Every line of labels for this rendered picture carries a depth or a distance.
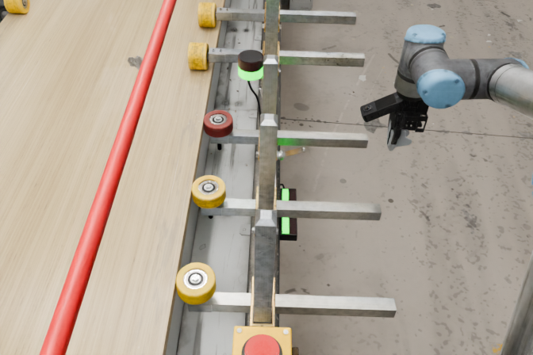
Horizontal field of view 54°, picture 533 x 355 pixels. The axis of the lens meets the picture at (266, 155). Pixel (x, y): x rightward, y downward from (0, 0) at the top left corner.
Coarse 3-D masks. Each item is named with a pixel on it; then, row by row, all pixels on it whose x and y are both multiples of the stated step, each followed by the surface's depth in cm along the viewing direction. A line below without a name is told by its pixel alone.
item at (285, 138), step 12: (240, 132) 143; (252, 132) 143; (288, 132) 144; (300, 132) 144; (312, 132) 144; (324, 132) 144; (336, 132) 144; (288, 144) 144; (300, 144) 144; (312, 144) 144; (324, 144) 144; (336, 144) 144; (348, 144) 143; (360, 144) 143
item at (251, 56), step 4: (244, 52) 122; (248, 52) 123; (252, 52) 123; (256, 52) 123; (240, 56) 121; (244, 56) 121; (248, 56) 121; (252, 56) 121; (256, 56) 121; (260, 56) 121; (244, 60) 120; (248, 60) 120; (252, 60) 120; (256, 60) 120; (248, 84) 127; (260, 84) 126; (252, 92) 128; (256, 96) 129; (260, 108) 132; (260, 112) 132
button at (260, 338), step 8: (256, 336) 61; (264, 336) 61; (248, 344) 60; (256, 344) 60; (264, 344) 60; (272, 344) 60; (248, 352) 60; (256, 352) 60; (264, 352) 60; (272, 352) 60
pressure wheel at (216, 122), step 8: (216, 112) 142; (224, 112) 142; (208, 120) 139; (216, 120) 140; (224, 120) 140; (232, 120) 140; (208, 128) 138; (216, 128) 137; (224, 128) 138; (232, 128) 142; (216, 136) 139
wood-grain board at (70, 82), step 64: (64, 0) 187; (128, 0) 188; (192, 0) 189; (0, 64) 157; (64, 64) 158; (128, 64) 159; (0, 128) 136; (64, 128) 137; (192, 128) 138; (0, 192) 120; (64, 192) 121; (128, 192) 121; (0, 256) 107; (64, 256) 108; (128, 256) 108; (0, 320) 97; (128, 320) 98
